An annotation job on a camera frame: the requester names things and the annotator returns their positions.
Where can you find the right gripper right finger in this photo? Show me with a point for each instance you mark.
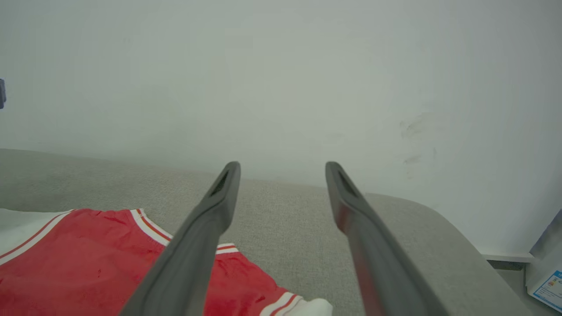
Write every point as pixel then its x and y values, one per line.
pixel 382 263

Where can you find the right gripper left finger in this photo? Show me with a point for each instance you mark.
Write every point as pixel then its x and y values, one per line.
pixel 189 259

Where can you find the red and white jersey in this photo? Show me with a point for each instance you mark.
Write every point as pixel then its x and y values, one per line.
pixel 88 263

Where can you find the grey fabric sofa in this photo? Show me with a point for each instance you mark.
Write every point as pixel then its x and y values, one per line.
pixel 285 228

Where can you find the white baseboard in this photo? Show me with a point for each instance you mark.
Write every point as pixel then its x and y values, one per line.
pixel 505 256

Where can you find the white box with blue label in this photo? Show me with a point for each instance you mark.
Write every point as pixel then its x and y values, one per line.
pixel 546 281

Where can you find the dark grey object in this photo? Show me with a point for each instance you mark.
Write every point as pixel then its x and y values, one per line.
pixel 2 94

